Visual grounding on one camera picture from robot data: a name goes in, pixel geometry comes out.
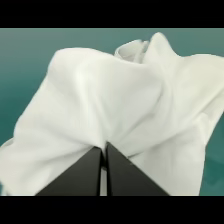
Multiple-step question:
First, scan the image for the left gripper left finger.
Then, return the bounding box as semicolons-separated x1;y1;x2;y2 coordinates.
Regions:
35;146;102;197

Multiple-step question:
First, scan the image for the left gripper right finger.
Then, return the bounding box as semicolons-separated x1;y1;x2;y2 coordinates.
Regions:
105;141;170;197

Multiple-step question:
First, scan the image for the white T-shirt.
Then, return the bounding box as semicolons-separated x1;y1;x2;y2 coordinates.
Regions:
0;31;224;197

